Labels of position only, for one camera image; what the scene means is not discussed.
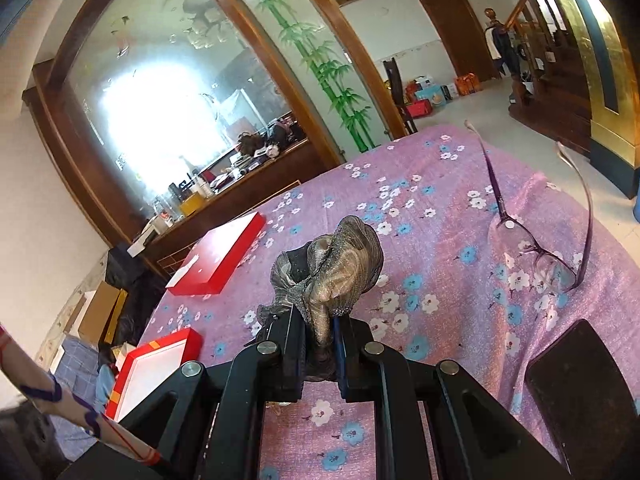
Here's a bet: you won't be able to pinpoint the grey organza scrunchie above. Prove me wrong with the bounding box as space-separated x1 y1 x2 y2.
257 216 384 347

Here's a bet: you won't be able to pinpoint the red open gift box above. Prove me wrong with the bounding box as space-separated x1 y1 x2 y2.
105 328 203 422

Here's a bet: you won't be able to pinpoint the cardboard box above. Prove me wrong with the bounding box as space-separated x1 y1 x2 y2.
77 282 128 348

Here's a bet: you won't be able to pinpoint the red box lid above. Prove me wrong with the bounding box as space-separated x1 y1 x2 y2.
166 212 266 296

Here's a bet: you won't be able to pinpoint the black smartphone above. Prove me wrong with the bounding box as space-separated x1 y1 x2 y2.
525 320 639 479

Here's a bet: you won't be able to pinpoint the purple floral bedspread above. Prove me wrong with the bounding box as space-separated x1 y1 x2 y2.
136 123 640 480

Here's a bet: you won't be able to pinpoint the black wooden chair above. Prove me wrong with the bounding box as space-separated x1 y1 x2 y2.
383 58 418 134

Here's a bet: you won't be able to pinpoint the wooden staircase railing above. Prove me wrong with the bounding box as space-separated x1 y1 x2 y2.
485 0 591 136

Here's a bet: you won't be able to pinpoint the brown wooden door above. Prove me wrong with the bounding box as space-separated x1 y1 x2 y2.
419 0 500 82

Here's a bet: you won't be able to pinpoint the left forearm with strap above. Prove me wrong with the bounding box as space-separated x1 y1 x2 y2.
1 327 163 466

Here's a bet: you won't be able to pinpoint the purple frame eyeglasses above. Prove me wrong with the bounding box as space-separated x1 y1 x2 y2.
464 119 595 294

